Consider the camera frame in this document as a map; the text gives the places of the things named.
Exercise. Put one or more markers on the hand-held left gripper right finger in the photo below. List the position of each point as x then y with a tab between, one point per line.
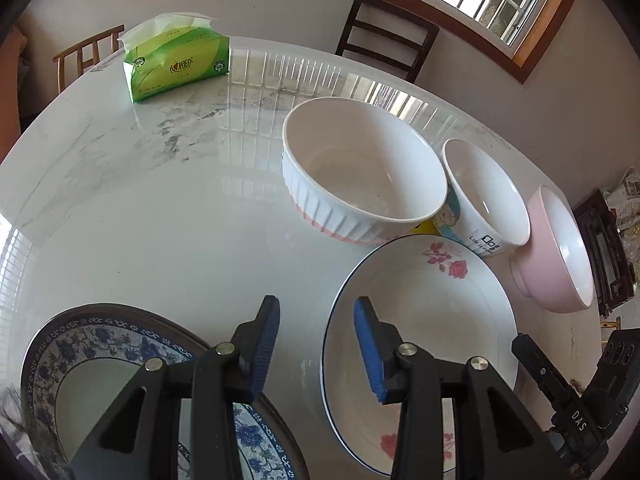
370	355

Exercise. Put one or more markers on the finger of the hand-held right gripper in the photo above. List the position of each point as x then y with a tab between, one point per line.
542	370

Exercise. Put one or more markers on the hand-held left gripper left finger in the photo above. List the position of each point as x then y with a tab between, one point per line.
262	355

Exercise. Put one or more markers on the white rose print plate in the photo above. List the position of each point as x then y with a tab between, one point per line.
425	300

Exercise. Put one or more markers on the pink bowl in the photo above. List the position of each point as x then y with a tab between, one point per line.
540	280

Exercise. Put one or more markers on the large white ribbed bowl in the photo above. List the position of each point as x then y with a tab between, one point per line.
320	200

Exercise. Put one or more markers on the blue and white patterned plate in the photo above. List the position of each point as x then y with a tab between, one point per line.
100	340

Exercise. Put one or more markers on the white cartoon print bowl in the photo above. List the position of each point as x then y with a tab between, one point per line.
465	220

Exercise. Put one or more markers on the dark carved wooden furniture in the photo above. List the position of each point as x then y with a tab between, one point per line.
587	220

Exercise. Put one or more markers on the crumpled newspaper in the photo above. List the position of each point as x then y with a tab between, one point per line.
625	195

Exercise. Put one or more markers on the green tissue pack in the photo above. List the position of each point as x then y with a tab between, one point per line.
175	65

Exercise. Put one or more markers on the wooden framed barred window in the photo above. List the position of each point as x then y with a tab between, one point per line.
530	55

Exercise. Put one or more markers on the dark wooden chair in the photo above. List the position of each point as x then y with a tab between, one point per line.
387	27

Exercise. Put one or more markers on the light wooden chair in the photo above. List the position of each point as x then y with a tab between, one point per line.
90	41

